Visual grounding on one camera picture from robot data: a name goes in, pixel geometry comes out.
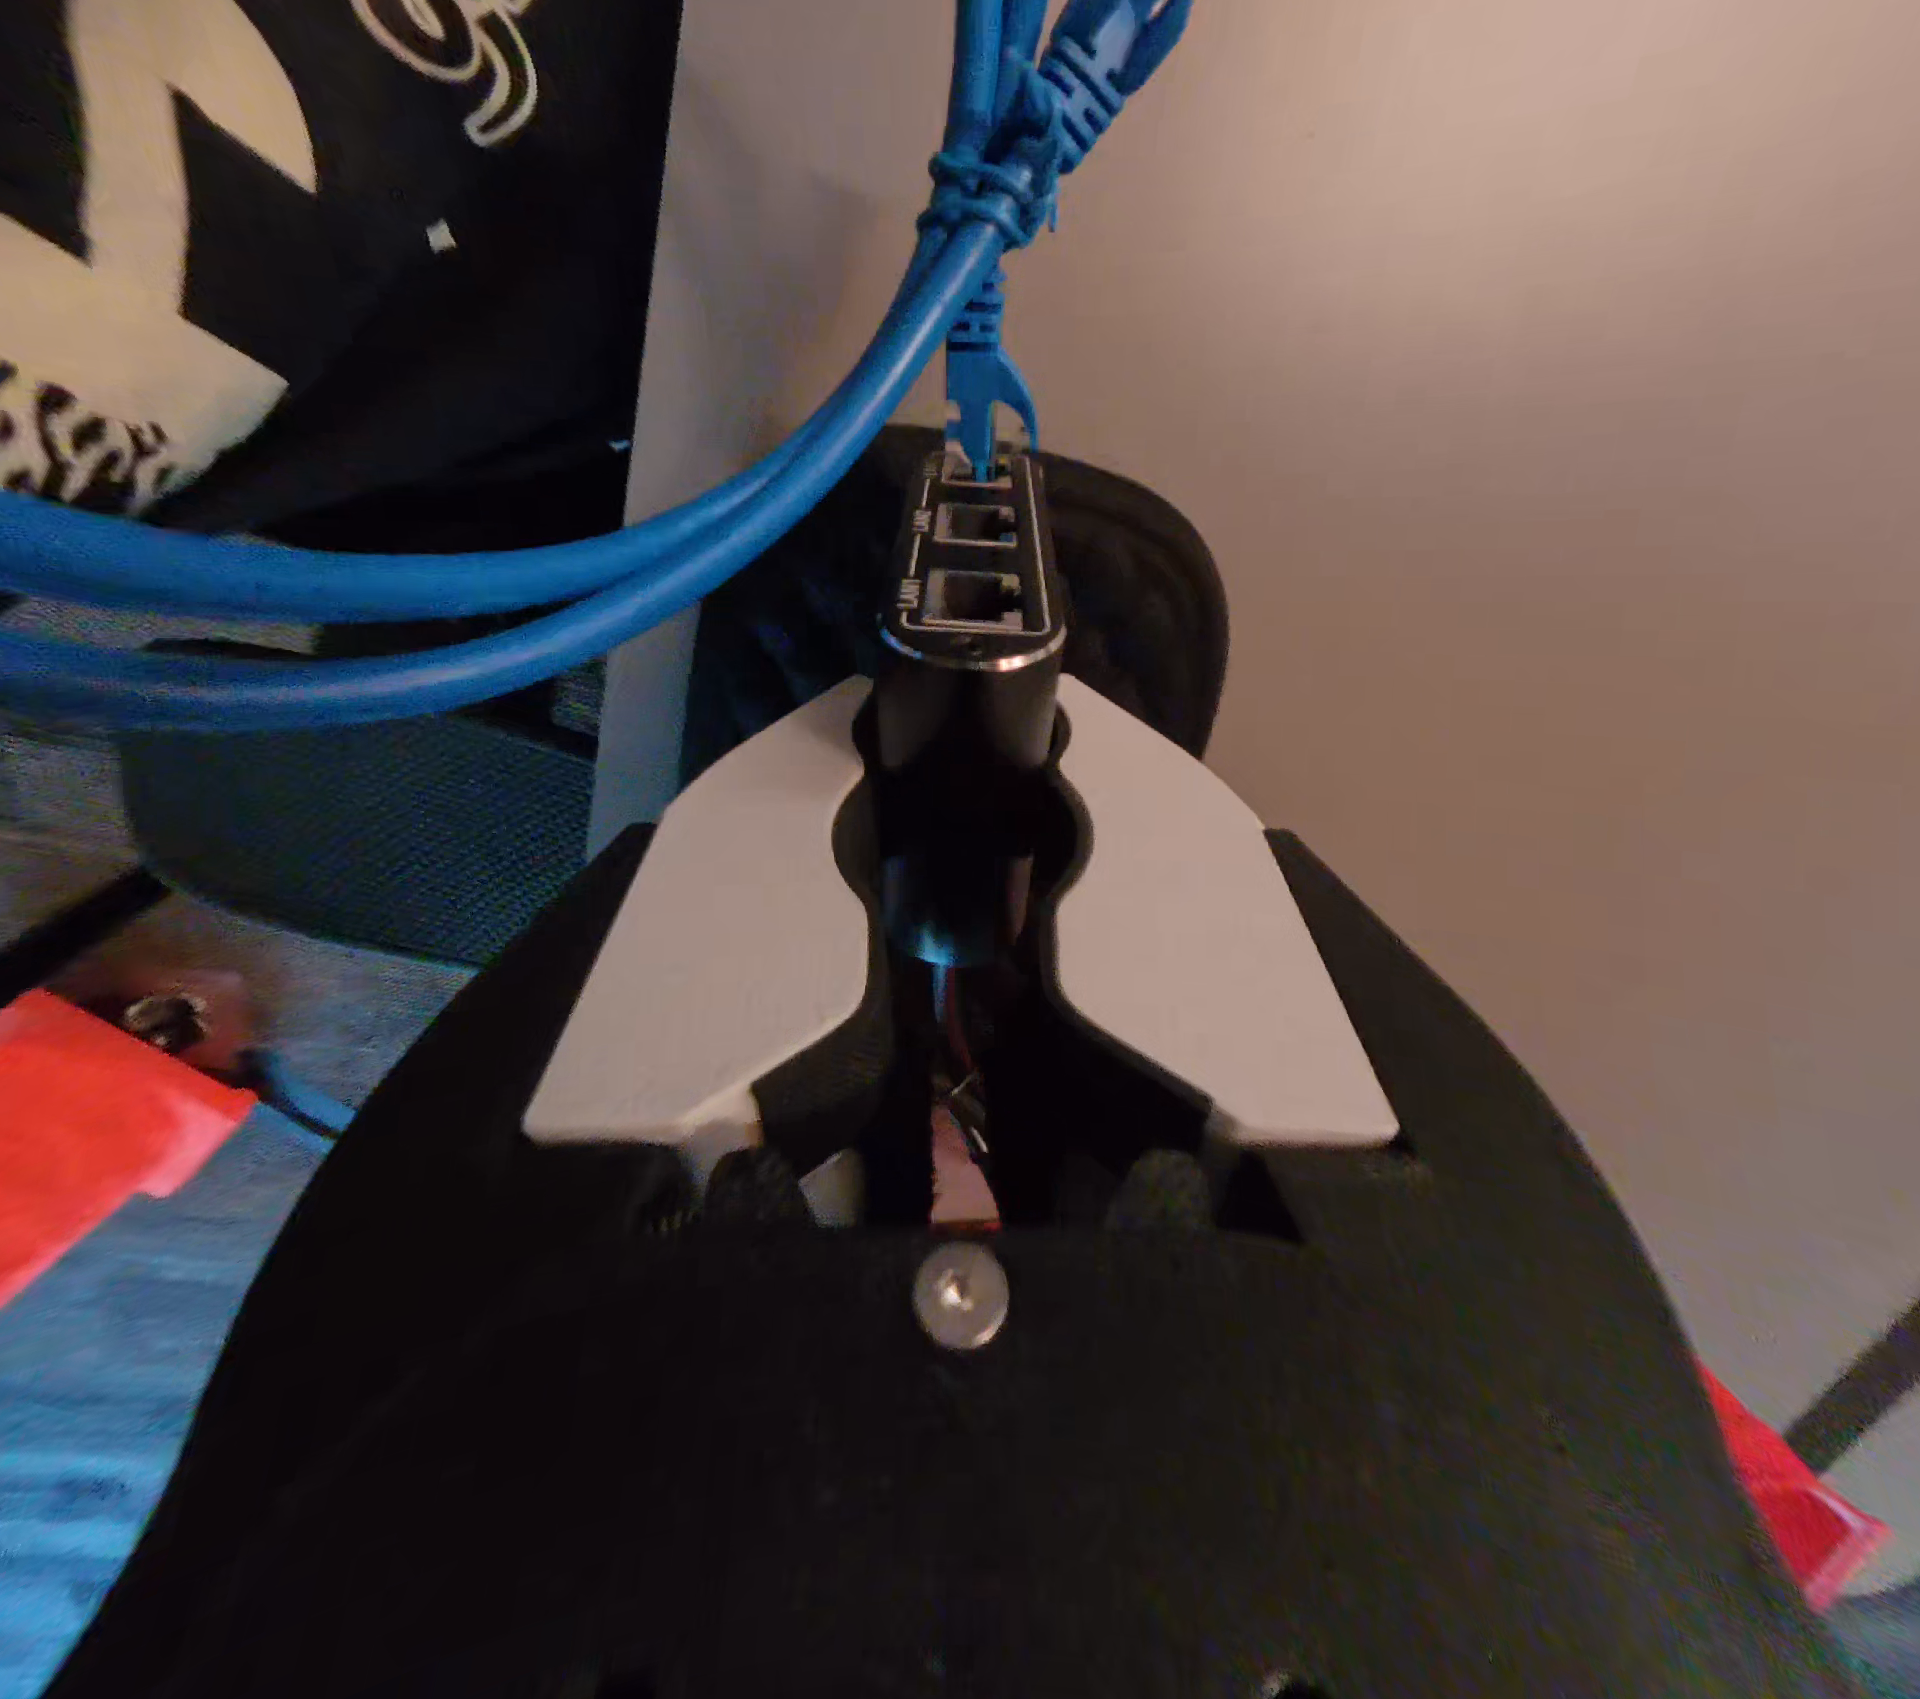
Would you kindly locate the red flat object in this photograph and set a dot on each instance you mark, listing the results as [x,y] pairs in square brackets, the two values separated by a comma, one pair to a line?
[1785,1489]
[89,1131]

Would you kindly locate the mesh office chair seat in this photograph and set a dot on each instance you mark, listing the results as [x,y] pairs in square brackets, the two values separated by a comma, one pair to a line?
[376,828]

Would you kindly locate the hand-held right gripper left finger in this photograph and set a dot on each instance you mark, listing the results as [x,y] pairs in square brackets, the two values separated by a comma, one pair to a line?
[720,933]

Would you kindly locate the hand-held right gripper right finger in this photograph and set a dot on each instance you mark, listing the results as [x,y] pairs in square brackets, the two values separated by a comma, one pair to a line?
[1201,965]

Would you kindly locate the black chair armrest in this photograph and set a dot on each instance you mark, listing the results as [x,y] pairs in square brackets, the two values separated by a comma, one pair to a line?
[1139,589]

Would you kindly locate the black ethernet switch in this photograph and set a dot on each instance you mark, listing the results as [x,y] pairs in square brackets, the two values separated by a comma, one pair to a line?
[969,710]

